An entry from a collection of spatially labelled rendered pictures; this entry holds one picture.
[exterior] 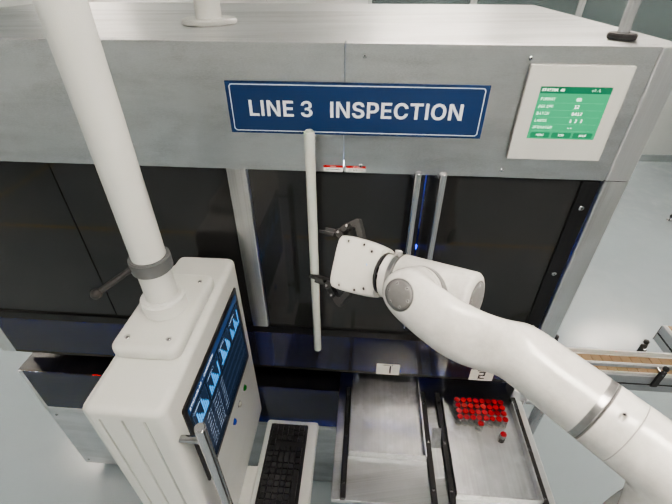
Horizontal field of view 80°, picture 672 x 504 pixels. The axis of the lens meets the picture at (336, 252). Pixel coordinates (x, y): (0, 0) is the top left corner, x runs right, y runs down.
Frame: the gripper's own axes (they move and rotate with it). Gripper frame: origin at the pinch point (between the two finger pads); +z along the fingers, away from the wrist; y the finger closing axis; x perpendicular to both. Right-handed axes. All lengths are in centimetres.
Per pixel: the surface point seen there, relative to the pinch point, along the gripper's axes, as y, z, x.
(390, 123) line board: -32.4, 3.3, 18.6
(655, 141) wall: -205, -21, 617
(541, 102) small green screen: -42, -25, 33
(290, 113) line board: -29.8, 22.1, 4.3
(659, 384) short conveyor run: 28, -63, 144
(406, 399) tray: 54, 10, 80
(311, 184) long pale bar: -14.7, 16.8, 10.8
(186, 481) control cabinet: 58, 20, -6
